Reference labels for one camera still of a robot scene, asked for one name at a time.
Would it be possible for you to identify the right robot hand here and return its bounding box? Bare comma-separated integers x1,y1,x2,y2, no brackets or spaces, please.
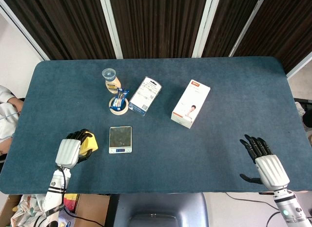
239,134,291,191

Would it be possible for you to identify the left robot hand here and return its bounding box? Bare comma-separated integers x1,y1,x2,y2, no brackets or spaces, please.
55,128,95,169

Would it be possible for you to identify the yellow cube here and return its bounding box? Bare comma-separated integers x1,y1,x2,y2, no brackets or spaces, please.
79,130,99,156

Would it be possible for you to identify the small digital scale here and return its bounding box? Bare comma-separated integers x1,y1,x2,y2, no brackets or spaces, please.
108,125,133,154

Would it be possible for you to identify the yellow red toy package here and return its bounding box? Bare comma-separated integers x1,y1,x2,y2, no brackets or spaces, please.
63,193,78,211

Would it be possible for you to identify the cardboard box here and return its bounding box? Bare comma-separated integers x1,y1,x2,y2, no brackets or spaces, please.
70,194,111,227

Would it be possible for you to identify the masking tape roll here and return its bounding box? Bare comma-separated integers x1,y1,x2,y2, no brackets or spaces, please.
108,97,130,116

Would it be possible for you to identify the patterned white cloth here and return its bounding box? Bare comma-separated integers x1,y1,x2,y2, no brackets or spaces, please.
11,194,49,227

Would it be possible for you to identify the blue snack wrapper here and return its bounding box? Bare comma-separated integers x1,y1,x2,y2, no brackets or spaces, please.
111,87,130,110

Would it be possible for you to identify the person in white clothes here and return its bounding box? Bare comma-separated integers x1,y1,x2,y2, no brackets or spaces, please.
0,85,25,156

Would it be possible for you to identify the beige sauce bottle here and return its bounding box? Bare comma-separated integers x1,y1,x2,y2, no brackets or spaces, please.
101,68,122,94

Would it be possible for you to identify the white blue blister package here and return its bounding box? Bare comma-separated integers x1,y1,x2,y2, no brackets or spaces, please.
128,76,162,117

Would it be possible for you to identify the blue table cloth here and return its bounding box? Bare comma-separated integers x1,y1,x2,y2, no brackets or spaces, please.
0,56,312,195

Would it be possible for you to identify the white carton box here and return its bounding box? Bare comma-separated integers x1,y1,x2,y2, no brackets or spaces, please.
170,79,211,129

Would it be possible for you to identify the grey blue chair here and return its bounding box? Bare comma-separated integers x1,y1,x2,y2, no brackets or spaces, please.
112,192,209,227

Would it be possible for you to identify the black cable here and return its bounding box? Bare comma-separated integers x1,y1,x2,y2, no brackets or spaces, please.
225,192,285,227

